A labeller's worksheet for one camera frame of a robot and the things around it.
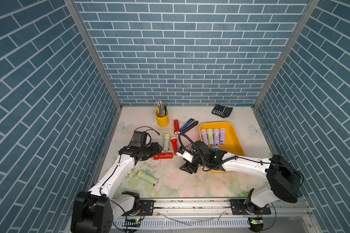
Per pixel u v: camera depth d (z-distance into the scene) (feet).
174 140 3.18
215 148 2.99
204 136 3.21
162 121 3.37
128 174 2.72
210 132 3.27
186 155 2.36
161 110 3.36
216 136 3.23
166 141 3.16
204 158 2.07
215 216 2.38
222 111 3.79
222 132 3.31
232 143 3.18
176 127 3.43
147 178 2.68
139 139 2.12
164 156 3.00
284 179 1.42
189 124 3.52
